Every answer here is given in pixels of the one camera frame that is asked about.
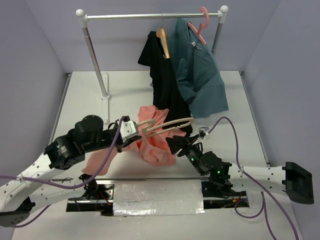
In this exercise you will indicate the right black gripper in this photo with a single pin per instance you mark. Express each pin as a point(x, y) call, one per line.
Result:
point(184, 143)

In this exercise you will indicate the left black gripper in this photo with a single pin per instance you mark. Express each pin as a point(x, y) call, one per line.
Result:
point(127, 141)

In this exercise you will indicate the silver foil cover panel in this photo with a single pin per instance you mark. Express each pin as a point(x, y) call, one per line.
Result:
point(158, 198)

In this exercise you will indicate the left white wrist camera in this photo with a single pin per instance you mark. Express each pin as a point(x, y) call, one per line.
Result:
point(128, 130)

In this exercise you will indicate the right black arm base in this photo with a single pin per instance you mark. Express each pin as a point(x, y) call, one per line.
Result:
point(215, 197)

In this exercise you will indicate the salmon pink t shirt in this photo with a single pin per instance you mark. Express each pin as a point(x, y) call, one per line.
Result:
point(153, 150)

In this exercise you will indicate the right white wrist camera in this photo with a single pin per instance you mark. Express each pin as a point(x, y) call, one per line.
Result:
point(204, 133)

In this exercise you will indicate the teal t shirt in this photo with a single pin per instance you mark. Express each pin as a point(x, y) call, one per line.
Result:
point(196, 72)

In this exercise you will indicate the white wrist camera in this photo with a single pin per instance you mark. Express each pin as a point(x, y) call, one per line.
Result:
point(128, 130)
point(204, 133)

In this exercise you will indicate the wooden hanger with black shirt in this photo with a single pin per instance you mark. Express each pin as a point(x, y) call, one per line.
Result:
point(161, 34)

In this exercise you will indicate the white and silver clothes rack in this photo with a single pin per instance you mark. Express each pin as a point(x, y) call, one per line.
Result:
point(103, 78)

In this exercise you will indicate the black t shirt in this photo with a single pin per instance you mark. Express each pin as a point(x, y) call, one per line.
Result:
point(166, 94)

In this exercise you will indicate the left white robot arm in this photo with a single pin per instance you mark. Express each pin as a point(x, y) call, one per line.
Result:
point(34, 189)

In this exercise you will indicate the light wooden hanger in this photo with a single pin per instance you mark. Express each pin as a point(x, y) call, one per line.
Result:
point(149, 127)

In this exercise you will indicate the pink plastic hanger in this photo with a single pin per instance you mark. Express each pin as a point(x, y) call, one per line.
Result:
point(202, 26)

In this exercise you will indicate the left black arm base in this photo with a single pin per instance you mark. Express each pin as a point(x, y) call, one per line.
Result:
point(98, 197)

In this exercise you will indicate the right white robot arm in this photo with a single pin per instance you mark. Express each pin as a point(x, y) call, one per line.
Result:
point(290, 180)

